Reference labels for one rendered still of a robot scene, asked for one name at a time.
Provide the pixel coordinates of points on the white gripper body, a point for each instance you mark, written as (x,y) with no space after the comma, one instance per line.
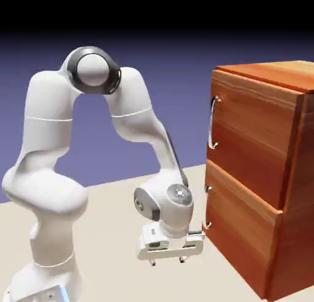
(171,251)

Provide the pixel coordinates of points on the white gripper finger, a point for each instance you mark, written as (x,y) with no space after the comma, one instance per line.
(153,262)
(182,258)

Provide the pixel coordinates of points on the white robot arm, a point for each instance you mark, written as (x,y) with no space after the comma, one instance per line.
(49,140)

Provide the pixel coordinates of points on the small wooden cabinet door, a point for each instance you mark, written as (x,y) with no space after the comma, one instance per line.
(240,228)

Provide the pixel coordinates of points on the reddish wooden cabinet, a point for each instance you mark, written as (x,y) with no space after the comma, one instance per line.
(282,184)

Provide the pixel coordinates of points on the large wooden cabinet door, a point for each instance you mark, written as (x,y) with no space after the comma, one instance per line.
(250,135)

